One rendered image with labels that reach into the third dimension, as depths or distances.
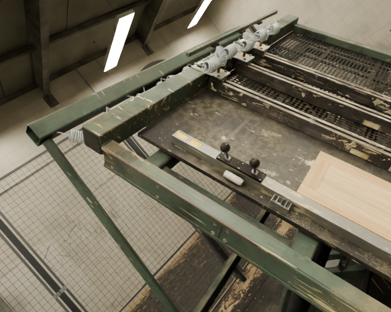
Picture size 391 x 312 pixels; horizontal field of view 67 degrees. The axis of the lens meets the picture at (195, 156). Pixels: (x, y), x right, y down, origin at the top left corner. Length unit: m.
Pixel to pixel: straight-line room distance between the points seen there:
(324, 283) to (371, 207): 0.44
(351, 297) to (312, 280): 0.11
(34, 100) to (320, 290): 5.87
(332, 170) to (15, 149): 5.35
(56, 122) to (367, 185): 1.48
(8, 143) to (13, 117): 0.49
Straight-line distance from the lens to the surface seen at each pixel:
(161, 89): 1.43
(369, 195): 1.34
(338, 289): 0.97
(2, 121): 6.17
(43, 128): 1.66
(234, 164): 1.15
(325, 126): 1.49
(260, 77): 1.84
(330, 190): 1.26
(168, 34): 7.83
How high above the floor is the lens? 1.64
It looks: 3 degrees down
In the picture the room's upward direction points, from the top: 39 degrees counter-clockwise
